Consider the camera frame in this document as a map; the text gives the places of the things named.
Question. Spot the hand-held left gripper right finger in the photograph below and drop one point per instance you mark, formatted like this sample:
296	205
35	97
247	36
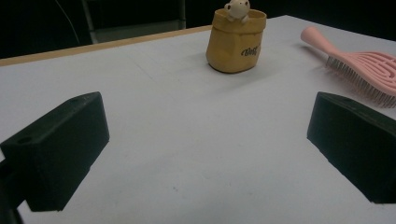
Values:
355	143

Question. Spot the pink hairbrush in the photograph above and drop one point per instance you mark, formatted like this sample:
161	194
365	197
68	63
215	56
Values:
367	67

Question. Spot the yellow holder with bear figure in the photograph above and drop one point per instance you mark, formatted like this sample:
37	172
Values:
230	46

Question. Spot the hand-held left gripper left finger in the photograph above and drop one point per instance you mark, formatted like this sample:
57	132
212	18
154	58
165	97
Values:
59	149

